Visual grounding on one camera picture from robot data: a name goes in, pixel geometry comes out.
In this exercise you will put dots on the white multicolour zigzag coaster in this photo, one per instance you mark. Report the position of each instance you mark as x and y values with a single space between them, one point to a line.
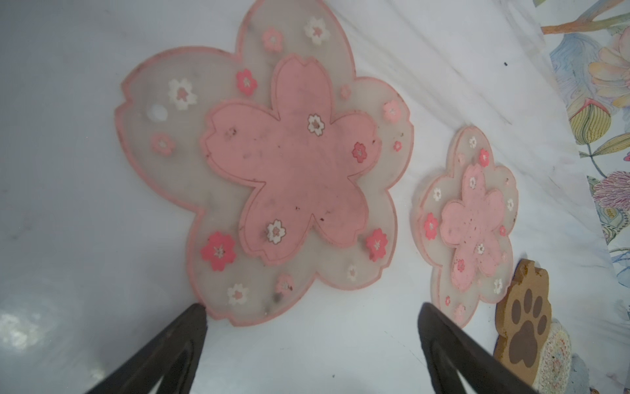
555 362

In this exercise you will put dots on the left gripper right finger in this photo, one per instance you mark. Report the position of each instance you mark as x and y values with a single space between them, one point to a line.
453 356

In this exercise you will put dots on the pink flower coaster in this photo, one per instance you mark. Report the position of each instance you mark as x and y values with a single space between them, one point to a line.
462 227
284 155

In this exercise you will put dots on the brown paw print coaster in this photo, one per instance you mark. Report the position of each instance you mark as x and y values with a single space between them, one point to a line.
523 321

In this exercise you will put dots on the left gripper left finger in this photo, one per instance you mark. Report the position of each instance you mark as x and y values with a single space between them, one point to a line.
168 363

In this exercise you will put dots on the grey-blue woven round coaster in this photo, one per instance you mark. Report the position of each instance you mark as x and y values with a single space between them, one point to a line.
579 382

